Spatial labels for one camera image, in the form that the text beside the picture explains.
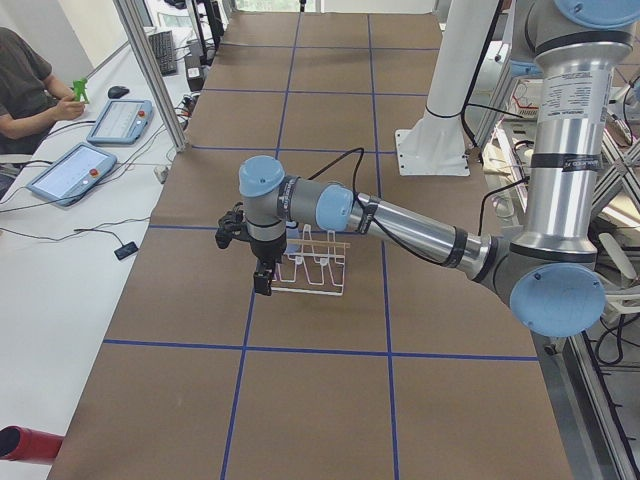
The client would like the green clamp tool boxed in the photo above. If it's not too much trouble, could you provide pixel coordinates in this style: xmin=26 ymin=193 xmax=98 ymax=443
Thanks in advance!
xmin=72 ymin=77 xmax=90 ymax=104

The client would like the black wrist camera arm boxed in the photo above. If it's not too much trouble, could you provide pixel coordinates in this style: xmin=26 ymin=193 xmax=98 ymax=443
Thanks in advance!
xmin=215 ymin=202 xmax=249 ymax=249

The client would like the white wire cup holder rack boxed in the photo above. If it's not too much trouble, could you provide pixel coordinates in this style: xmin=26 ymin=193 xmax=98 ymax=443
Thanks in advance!
xmin=272 ymin=223 xmax=350 ymax=296

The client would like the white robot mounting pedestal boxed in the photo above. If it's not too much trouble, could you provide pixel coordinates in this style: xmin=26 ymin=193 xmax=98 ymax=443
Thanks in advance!
xmin=395 ymin=0 xmax=510 ymax=176

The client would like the small black puck device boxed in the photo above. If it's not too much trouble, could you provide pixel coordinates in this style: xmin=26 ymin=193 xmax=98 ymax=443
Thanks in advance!
xmin=114 ymin=242 xmax=138 ymax=260

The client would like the far teach pendant tablet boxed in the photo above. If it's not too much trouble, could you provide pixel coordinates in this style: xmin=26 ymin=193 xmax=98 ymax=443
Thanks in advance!
xmin=87 ymin=99 xmax=153 ymax=145

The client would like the black keyboard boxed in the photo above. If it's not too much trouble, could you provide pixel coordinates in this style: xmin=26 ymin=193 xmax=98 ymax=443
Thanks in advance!
xmin=147 ymin=31 xmax=177 ymax=76

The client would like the near teach pendant tablet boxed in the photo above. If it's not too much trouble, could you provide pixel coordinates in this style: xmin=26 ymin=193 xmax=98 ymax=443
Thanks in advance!
xmin=26 ymin=143 xmax=117 ymax=207

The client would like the seated person dark shirt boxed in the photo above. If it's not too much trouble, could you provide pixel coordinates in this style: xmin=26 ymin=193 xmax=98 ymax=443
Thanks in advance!
xmin=1 ymin=27 xmax=85 ymax=154

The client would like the aluminium frame post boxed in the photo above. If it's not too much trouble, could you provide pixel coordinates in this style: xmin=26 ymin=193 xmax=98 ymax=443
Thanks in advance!
xmin=113 ymin=0 xmax=187 ymax=152

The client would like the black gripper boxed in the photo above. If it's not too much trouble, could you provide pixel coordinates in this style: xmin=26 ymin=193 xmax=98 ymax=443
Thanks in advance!
xmin=250 ymin=237 xmax=285 ymax=296

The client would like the black computer mouse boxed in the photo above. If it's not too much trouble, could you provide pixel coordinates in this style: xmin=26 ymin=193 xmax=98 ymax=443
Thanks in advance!
xmin=107 ymin=85 xmax=130 ymax=99

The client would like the red cylinder roll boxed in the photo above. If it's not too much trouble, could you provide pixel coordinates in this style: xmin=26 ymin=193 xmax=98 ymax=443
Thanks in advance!
xmin=0 ymin=426 xmax=64 ymax=465

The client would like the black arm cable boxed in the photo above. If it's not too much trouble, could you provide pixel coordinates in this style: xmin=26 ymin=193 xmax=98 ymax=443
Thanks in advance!
xmin=304 ymin=147 xmax=366 ymax=211

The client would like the teach pendant tablet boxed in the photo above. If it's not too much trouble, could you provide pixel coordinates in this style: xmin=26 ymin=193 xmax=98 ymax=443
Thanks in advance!
xmin=26 ymin=143 xmax=117 ymax=207
xmin=87 ymin=99 xmax=153 ymax=145

